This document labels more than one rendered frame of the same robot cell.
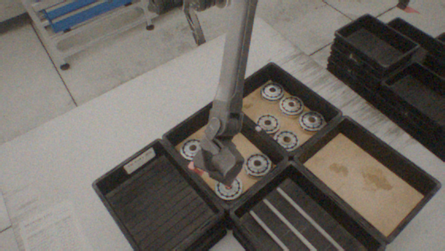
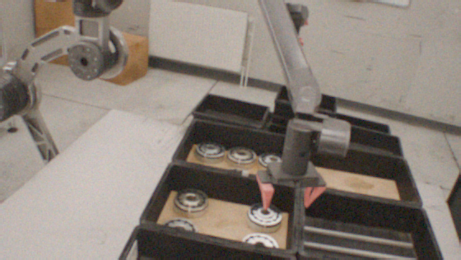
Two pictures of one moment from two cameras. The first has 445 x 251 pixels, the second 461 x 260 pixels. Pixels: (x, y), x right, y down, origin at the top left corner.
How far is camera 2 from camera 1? 0.79 m
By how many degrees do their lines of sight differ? 44
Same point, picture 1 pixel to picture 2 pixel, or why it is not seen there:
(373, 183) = (360, 188)
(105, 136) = not seen: outside the picture
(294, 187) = (312, 220)
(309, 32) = not seen: hidden behind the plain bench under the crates
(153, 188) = not seen: outside the picture
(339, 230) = (377, 232)
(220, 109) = (304, 77)
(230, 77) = (296, 44)
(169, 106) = (77, 219)
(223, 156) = (332, 128)
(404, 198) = (387, 188)
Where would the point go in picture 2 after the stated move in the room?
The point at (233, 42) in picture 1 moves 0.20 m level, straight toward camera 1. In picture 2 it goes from (280, 12) to (356, 40)
